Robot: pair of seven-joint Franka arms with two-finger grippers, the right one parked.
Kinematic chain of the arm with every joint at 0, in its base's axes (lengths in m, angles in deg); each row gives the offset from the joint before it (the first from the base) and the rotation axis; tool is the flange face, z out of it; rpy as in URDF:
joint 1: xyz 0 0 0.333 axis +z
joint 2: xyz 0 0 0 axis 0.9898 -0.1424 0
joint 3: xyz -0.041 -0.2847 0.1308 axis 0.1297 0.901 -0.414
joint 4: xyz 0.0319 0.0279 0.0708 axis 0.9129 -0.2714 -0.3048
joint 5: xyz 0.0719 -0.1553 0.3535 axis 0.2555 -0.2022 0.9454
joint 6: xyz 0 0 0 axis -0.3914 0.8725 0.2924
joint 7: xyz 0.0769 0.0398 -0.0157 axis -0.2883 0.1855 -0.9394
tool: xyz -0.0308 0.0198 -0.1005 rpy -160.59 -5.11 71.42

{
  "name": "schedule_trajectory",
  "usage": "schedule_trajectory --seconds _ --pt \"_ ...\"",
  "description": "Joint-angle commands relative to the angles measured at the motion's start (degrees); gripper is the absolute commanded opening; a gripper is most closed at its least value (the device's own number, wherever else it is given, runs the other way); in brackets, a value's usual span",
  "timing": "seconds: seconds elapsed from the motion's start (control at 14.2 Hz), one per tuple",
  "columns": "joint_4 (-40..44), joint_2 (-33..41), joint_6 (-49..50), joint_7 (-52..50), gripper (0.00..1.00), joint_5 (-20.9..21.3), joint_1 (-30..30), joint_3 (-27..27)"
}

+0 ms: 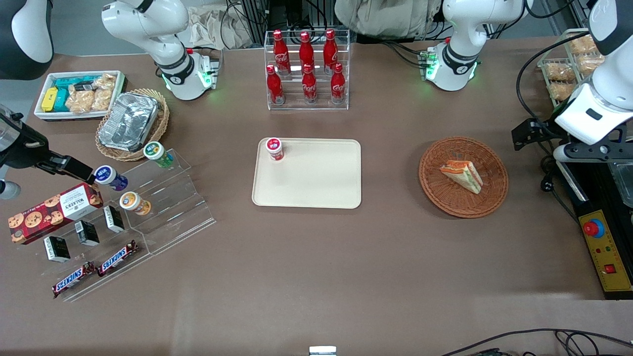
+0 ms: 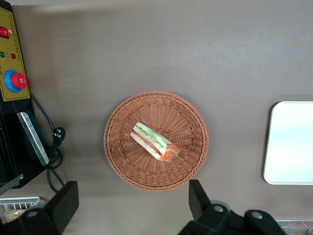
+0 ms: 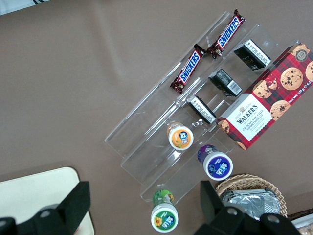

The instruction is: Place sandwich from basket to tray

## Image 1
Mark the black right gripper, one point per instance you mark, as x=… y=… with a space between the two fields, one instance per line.
x=25 y=147

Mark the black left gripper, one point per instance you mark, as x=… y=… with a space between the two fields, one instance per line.
x=539 y=127

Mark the triangular sandwich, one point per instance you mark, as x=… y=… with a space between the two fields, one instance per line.
x=465 y=175

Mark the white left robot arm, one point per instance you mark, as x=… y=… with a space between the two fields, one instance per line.
x=460 y=59

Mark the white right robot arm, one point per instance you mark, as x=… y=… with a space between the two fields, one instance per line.
x=163 y=24

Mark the light tan wicker basket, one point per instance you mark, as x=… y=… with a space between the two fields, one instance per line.
x=111 y=151

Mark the brown round wicker basket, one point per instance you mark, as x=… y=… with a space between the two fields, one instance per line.
x=445 y=195

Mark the beige plastic tray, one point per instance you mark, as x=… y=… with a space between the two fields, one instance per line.
x=316 y=178

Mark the blue lid purple cup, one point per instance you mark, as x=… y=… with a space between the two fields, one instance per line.
x=110 y=177

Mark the red cookie box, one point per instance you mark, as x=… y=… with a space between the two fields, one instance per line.
x=54 y=212

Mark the bagged bread roll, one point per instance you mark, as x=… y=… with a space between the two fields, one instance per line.
x=591 y=63
x=561 y=91
x=582 y=44
x=561 y=73

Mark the white rectangular bin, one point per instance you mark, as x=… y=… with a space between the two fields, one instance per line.
x=59 y=115

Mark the small black carton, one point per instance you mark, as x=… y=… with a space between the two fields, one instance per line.
x=57 y=248
x=113 y=218
x=87 y=233

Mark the clear bag fried snacks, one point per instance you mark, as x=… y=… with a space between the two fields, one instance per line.
x=81 y=101
x=105 y=80
x=102 y=99

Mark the teal small box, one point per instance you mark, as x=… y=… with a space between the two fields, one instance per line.
x=62 y=99

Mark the silver foil container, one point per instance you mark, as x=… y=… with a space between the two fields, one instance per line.
x=128 y=121

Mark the yellow small box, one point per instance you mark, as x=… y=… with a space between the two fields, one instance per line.
x=49 y=99

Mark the black tabletop appliance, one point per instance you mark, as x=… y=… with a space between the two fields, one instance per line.
x=593 y=188

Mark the green lid cup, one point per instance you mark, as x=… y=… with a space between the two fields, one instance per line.
x=156 y=152

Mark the clear acrylic stepped snack stand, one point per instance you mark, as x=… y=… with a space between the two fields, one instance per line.
x=79 y=257

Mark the teal long package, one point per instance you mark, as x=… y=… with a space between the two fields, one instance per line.
x=74 y=81

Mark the Snickers chocolate bar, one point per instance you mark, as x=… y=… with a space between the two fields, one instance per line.
x=74 y=279
x=118 y=257

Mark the red emergency stop button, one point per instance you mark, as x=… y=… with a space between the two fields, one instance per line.
x=593 y=227

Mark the clear acrylic stepped cup stand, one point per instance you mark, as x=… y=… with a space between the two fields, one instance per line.
x=188 y=207

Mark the yellow black control box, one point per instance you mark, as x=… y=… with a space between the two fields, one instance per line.
x=610 y=257

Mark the person in beige jacket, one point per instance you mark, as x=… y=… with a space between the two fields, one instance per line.
x=385 y=17

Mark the red cola bottle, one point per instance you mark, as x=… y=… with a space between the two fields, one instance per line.
x=330 y=50
x=309 y=88
x=338 y=85
x=281 y=54
x=306 y=52
x=274 y=88

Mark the red lid white cup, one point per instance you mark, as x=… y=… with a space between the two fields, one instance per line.
x=274 y=148

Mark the crumpled beige paper bag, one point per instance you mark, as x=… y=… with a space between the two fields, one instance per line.
x=217 y=27

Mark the clear acrylic bottle rack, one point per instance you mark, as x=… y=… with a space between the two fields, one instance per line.
x=292 y=107

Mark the small white block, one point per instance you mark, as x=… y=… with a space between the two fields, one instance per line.
x=322 y=351

